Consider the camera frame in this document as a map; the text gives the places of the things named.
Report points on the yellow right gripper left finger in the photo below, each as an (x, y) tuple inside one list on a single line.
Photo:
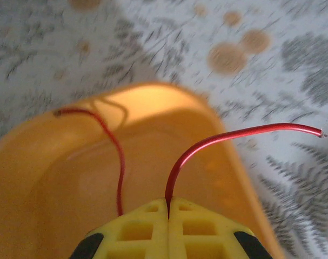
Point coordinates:
[(142, 232)]

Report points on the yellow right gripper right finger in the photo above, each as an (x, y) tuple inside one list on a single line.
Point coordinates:
[(204, 232)]

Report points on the orange plastic bin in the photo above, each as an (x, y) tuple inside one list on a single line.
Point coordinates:
[(58, 175)]

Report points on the floral patterned tablecloth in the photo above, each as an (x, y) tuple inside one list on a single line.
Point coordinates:
[(163, 40)]

